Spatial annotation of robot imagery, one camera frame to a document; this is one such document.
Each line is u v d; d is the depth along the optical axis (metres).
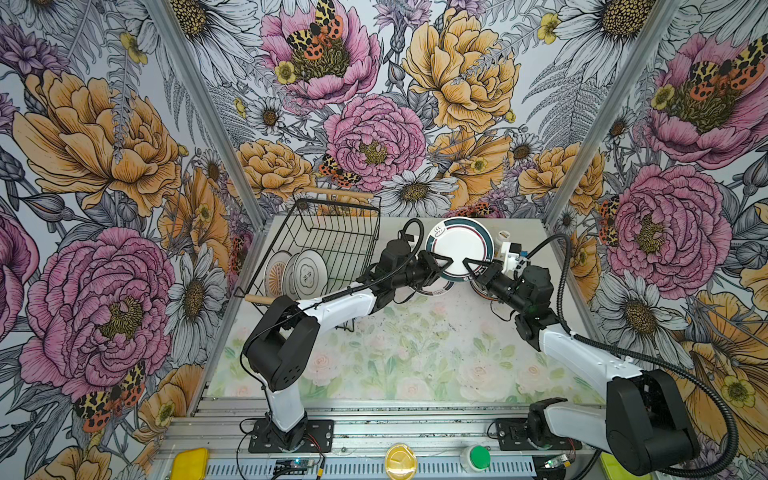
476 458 0.63
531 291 0.64
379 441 0.75
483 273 0.76
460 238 0.83
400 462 0.70
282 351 0.47
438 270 0.75
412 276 0.73
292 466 0.71
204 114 0.89
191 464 0.71
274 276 0.92
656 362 0.45
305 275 0.94
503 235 1.05
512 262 0.76
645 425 0.41
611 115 0.90
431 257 0.78
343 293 0.59
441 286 1.02
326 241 1.12
